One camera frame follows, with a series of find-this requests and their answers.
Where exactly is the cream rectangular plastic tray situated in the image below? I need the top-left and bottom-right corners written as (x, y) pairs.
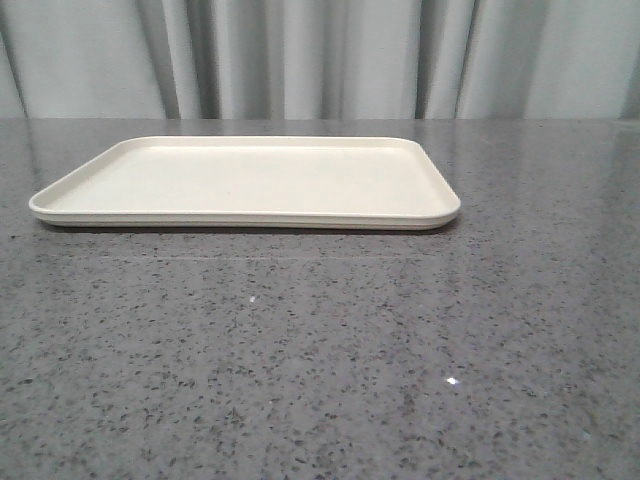
top-left (29, 136), bottom-right (461, 230)

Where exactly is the grey-white pleated curtain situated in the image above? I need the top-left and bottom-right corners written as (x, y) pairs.
top-left (1, 1), bottom-right (639, 120)

